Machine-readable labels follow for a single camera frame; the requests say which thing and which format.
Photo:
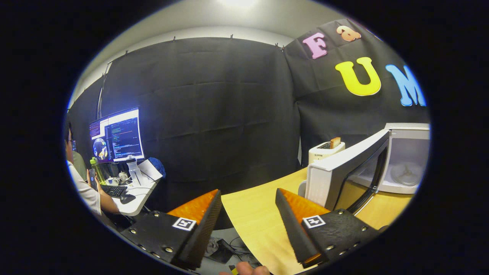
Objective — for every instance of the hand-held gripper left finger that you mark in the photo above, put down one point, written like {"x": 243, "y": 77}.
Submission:
{"x": 202, "y": 236}

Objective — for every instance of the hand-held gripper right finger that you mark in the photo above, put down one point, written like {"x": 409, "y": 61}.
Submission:
{"x": 296, "y": 233}

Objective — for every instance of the white microwave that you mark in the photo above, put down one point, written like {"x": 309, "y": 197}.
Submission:
{"x": 344, "y": 164}

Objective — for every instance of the white office desk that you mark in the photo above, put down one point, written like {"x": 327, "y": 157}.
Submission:
{"x": 133, "y": 208}

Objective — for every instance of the blue bag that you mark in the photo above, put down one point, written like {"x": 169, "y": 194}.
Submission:
{"x": 158, "y": 166}

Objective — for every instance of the white toaster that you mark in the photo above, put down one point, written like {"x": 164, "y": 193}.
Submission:
{"x": 321, "y": 152}

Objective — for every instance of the black computer mouse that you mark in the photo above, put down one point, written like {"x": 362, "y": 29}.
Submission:
{"x": 127, "y": 198}

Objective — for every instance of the white paper sheet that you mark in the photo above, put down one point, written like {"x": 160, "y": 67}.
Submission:
{"x": 149, "y": 170}

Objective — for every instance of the clear water bottle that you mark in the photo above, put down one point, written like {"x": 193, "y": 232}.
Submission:
{"x": 134, "y": 173}

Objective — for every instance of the toast slice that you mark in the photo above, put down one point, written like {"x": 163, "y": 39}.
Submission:
{"x": 335, "y": 143}

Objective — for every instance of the white teapot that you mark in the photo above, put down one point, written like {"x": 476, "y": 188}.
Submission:
{"x": 123, "y": 176}

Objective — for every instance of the black keyboard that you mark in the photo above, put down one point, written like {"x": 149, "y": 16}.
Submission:
{"x": 114, "y": 190}

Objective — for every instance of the white cup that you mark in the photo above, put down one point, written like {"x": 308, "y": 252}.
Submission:
{"x": 113, "y": 181}

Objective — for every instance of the black smartphone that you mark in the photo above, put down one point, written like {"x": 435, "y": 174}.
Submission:
{"x": 93, "y": 178}

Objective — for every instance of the green drink bottle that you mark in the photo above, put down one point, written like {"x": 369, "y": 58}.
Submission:
{"x": 95, "y": 168}

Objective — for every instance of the computer monitor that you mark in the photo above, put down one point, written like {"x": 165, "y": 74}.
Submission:
{"x": 122, "y": 137}

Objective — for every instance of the green office chair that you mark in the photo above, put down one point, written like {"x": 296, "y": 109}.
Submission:
{"x": 80, "y": 164}

